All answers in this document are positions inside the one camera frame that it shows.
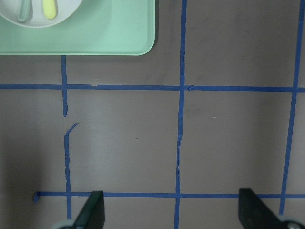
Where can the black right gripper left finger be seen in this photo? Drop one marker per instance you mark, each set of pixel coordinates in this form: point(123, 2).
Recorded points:
point(92, 215)

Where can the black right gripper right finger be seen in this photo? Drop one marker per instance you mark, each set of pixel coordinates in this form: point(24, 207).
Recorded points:
point(253, 213)

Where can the yellow plastic fork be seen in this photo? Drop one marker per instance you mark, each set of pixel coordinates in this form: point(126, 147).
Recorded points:
point(49, 9)

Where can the white round plate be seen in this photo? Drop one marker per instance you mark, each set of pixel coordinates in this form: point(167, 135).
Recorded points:
point(9, 10)

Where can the light green tray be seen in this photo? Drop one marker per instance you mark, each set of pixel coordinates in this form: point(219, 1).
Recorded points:
point(97, 27)

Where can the pale green plastic spoon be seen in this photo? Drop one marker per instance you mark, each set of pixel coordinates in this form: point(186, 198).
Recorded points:
point(25, 11)

